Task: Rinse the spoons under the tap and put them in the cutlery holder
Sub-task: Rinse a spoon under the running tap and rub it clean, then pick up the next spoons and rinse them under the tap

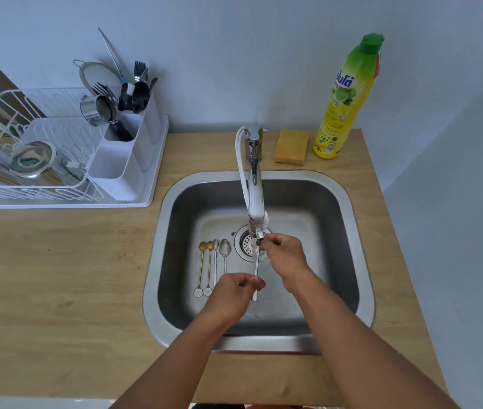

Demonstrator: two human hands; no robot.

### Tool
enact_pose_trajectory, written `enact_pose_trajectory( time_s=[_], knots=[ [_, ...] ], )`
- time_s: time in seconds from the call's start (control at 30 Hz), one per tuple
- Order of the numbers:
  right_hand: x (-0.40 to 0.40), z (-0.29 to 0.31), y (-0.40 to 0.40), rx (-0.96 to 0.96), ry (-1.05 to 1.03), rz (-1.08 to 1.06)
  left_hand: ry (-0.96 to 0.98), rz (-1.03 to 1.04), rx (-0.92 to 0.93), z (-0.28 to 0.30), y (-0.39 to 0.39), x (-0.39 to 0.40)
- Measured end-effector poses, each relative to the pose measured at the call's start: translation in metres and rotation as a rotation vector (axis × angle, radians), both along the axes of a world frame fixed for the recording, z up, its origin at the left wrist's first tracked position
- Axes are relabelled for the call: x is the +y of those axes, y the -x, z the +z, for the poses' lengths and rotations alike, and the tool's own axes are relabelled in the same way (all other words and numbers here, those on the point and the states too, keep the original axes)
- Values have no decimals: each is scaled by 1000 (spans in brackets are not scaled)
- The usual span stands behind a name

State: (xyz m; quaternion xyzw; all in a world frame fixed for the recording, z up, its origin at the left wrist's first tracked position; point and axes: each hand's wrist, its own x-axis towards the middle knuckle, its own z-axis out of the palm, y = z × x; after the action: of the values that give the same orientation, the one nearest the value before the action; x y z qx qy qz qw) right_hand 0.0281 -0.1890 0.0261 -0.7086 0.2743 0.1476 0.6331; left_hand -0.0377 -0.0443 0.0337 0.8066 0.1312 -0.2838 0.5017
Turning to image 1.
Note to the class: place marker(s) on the silver spoon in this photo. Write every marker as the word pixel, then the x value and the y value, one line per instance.
pixel 224 247
pixel 255 289

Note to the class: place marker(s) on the white plastic drainer tray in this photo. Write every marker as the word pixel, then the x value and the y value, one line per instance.
pixel 158 144

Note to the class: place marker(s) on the silver fork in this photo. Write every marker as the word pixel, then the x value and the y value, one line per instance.
pixel 101 87
pixel 139 68

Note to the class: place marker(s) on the gold spoon with flower end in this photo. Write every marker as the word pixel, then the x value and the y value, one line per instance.
pixel 210 245
pixel 203 247

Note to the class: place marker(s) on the person's left hand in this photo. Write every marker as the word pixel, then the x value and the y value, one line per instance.
pixel 233 298

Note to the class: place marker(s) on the black plastic utensil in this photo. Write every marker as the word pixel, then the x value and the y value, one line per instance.
pixel 123 100
pixel 141 95
pixel 153 82

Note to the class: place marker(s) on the small grey kitchen tool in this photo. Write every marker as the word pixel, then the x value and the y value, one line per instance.
pixel 73 164

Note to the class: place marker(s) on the steel mesh strainer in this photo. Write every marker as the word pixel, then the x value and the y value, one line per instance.
pixel 96 74

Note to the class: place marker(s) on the yellow sponge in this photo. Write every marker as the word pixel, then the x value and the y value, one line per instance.
pixel 291 146

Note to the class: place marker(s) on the person's right hand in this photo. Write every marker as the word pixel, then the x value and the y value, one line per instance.
pixel 288 259

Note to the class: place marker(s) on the person's left forearm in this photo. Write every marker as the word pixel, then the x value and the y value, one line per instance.
pixel 177 366

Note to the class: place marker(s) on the stainless steel sink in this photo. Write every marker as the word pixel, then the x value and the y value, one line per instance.
pixel 318 234

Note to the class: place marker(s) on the white cutlery holder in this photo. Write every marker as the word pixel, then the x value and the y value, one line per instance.
pixel 115 185

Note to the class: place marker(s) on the thin white spoon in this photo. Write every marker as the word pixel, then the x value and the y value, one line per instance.
pixel 215 251

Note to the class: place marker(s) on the person's right forearm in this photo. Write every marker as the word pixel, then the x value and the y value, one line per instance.
pixel 360 345

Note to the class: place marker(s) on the yellow dish soap bottle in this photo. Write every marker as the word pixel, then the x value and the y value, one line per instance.
pixel 343 110

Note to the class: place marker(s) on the steel sink drain strainer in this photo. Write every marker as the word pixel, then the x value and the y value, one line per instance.
pixel 243 247

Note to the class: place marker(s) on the chrome faucet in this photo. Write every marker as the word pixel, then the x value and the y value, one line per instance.
pixel 256 200

